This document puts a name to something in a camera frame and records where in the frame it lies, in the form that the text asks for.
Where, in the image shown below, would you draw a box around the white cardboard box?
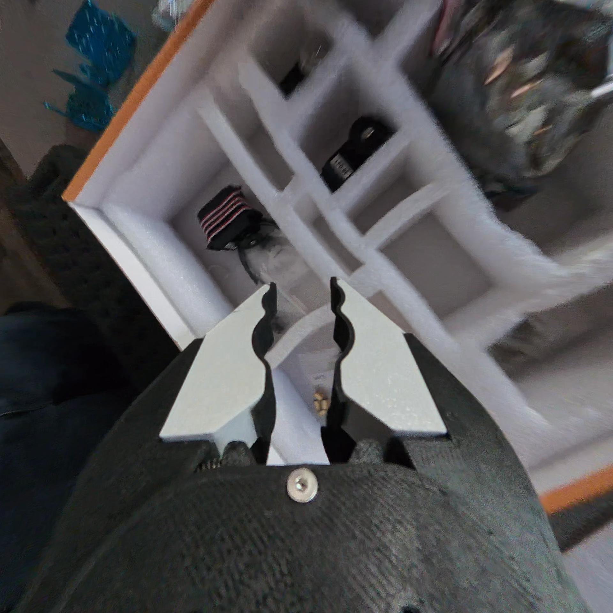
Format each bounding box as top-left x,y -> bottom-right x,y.
62,0 -> 613,551

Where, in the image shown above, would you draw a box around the small clear parts bag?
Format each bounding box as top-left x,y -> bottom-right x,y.
296,352 -> 338,424

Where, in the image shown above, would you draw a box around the black servo motor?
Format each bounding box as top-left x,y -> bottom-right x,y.
320,116 -> 396,193

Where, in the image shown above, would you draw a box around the black servo with striped wire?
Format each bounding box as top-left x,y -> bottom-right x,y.
197,186 -> 263,252

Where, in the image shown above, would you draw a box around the dark perforated chair seat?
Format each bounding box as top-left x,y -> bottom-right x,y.
0,144 -> 185,393

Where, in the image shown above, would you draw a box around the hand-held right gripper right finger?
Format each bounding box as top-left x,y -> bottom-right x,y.
321,276 -> 449,464

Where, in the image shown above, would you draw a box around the white foam insert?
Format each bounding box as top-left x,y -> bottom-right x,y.
103,0 -> 613,480

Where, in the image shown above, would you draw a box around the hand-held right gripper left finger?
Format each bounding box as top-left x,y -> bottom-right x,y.
158,283 -> 279,464

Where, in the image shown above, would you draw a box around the small silver-topped motor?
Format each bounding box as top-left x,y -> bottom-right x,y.
277,60 -> 314,96

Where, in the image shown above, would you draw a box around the clear bag with wires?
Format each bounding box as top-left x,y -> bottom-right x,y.
237,225 -> 314,333

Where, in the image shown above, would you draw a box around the silver foil bag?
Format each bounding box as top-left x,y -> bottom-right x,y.
426,0 -> 613,204

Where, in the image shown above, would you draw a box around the person's dark trouser leg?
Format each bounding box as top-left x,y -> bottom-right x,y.
0,302 -> 130,613

